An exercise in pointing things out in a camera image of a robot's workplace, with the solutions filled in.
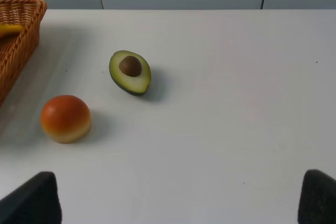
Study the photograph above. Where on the halved avocado with pit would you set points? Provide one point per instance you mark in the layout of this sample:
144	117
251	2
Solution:
130	72

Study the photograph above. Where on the orange wicker basket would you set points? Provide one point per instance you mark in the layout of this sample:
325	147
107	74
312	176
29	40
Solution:
18	47

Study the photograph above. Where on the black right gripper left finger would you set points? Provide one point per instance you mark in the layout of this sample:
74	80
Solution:
35	201

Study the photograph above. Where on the yellow banana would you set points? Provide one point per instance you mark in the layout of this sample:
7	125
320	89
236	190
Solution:
7	30

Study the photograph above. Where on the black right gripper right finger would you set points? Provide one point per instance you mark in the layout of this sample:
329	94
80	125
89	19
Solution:
317	198

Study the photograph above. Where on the orange round bun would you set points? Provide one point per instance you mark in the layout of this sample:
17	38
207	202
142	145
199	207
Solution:
65	118

